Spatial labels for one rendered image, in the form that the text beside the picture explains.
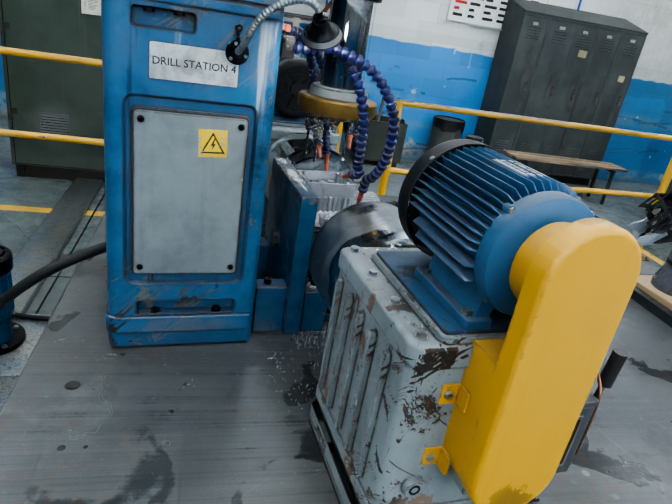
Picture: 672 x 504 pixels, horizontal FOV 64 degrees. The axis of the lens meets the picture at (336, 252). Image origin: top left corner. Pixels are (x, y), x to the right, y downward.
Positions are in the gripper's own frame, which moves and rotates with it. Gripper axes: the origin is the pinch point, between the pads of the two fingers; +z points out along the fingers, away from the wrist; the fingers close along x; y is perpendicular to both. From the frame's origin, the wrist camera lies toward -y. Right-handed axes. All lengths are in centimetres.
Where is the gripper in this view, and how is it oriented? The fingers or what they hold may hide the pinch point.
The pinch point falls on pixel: (639, 240)
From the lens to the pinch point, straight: 144.5
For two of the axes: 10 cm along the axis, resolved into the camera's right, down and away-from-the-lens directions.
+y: -9.4, -0.1, -3.4
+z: -3.0, 4.9, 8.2
